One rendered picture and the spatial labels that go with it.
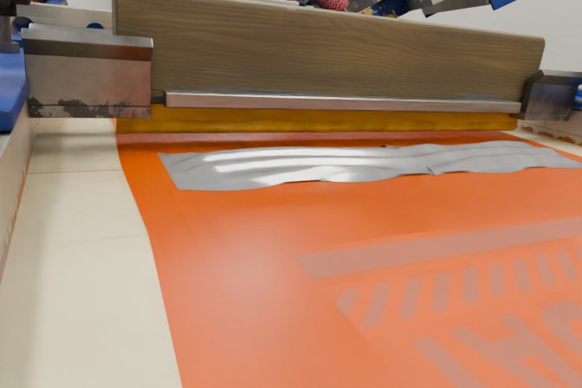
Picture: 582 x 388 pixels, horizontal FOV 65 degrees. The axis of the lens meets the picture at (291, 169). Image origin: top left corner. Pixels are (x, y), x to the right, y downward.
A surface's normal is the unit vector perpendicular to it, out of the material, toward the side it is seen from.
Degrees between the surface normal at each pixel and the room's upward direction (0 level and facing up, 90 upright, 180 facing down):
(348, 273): 0
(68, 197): 0
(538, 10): 90
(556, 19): 90
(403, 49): 90
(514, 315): 0
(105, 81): 90
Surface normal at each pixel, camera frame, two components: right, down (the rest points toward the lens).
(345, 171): 0.32, -0.53
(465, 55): 0.42, 0.32
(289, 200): 0.10, -0.95
